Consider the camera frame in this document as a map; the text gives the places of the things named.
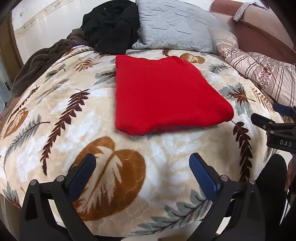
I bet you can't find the red and blue sweater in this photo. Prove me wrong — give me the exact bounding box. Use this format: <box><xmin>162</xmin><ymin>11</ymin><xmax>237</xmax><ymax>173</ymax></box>
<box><xmin>115</xmin><ymin>55</ymin><xmax>234</xmax><ymax>136</ymax></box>

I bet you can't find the striped floral pink pillow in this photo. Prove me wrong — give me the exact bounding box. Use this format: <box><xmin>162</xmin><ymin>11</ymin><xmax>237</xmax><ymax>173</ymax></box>
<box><xmin>210</xmin><ymin>28</ymin><xmax>295</xmax><ymax>106</ymax></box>

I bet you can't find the brown pink upholstered headboard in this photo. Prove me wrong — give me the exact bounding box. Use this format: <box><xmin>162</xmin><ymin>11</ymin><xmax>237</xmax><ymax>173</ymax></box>
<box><xmin>210</xmin><ymin>1</ymin><xmax>295</xmax><ymax>64</ymax></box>

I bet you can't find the beige leaf-pattern fleece blanket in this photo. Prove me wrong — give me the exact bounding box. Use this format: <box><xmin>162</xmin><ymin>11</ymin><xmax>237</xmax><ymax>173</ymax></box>
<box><xmin>1</xmin><ymin>47</ymin><xmax>282</xmax><ymax>237</ymax></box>

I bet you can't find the light grey quilted pillow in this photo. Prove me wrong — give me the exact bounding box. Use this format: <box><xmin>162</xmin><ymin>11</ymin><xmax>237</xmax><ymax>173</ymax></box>
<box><xmin>132</xmin><ymin>1</ymin><xmax>230</xmax><ymax>54</ymax></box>

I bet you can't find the dark brown fuzzy blanket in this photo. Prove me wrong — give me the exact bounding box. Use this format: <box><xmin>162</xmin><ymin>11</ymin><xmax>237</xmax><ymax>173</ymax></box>
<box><xmin>11</xmin><ymin>28</ymin><xmax>87</xmax><ymax>96</ymax></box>

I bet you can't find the black garment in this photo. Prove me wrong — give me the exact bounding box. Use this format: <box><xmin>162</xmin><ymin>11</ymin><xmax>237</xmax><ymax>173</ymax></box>
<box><xmin>81</xmin><ymin>1</ymin><xmax>139</xmax><ymax>55</ymax></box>

